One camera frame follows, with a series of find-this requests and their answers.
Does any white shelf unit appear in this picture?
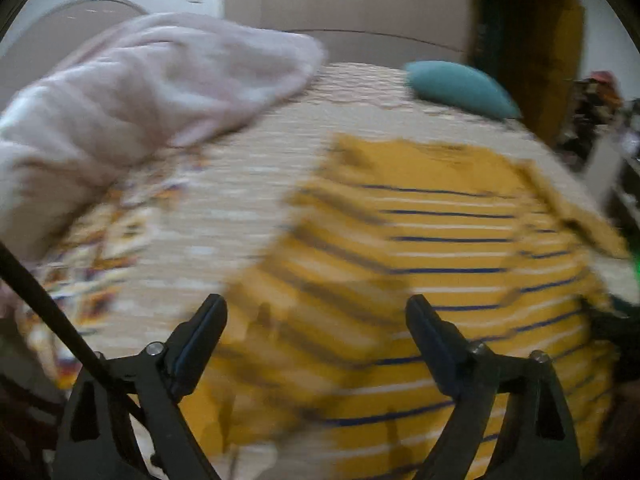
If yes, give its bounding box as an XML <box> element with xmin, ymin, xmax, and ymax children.
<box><xmin>580</xmin><ymin>110</ymin><xmax>640</xmax><ymax>221</ymax></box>

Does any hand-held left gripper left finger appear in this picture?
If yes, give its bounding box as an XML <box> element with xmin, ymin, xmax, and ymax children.
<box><xmin>52</xmin><ymin>294</ymin><xmax>228</xmax><ymax>480</ymax></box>

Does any beige quilted bedspread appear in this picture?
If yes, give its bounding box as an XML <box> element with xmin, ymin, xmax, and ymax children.
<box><xmin>15</xmin><ymin>62</ymin><xmax>640</xmax><ymax>480</ymax></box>

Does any pink floral blanket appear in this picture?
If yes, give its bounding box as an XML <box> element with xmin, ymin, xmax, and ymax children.
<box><xmin>0</xmin><ymin>12</ymin><xmax>328</xmax><ymax>266</ymax></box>

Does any teal pillow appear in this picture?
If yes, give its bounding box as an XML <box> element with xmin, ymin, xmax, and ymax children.
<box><xmin>404</xmin><ymin>60</ymin><xmax>523</xmax><ymax>121</ymax></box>

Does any black cable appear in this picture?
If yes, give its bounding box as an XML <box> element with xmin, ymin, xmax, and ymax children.
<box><xmin>0</xmin><ymin>242</ymin><xmax>148</xmax><ymax>423</ymax></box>

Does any beige padded headboard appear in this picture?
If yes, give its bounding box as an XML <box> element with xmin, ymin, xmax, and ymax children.
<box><xmin>222</xmin><ymin>0</ymin><xmax>476</xmax><ymax>68</ymax></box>

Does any yellow striped shirt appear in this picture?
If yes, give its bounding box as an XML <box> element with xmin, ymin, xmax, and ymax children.
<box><xmin>180</xmin><ymin>132</ymin><xmax>631</xmax><ymax>480</ymax></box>

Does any dark green door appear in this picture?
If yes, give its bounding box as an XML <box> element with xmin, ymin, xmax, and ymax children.
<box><xmin>475</xmin><ymin>0</ymin><xmax>507</xmax><ymax>63</ymax></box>

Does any yellow wooden door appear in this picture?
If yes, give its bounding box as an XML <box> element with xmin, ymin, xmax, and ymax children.
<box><xmin>500</xmin><ymin>0</ymin><xmax>586</xmax><ymax>146</ymax></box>

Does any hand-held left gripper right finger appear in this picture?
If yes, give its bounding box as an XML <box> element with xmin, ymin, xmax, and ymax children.
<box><xmin>405</xmin><ymin>294</ymin><xmax>583</xmax><ymax>480</ymax></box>

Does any cluttered clothes rack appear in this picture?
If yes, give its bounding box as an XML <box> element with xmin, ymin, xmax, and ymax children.
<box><xmin>555</xmin><ymin>70</ymin><xmax>626</xmax><ymax>161</ymax></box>

